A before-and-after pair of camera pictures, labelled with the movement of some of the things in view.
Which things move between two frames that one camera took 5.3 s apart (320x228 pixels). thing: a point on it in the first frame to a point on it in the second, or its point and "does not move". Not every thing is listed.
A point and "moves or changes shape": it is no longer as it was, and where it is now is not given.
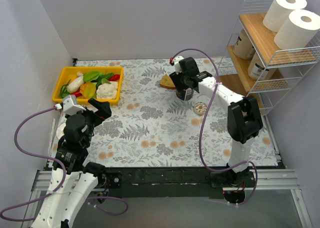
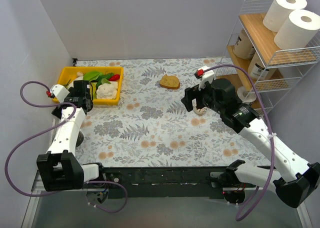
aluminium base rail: x=184 y=197 does not move
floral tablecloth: x=150 y=128 does not move
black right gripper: x=182 y=82 to x=191 y=98
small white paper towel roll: x=299 y=30 does not move
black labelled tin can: x=186 y=94 moves or changes shape
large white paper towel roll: x=279 y=10 does not move
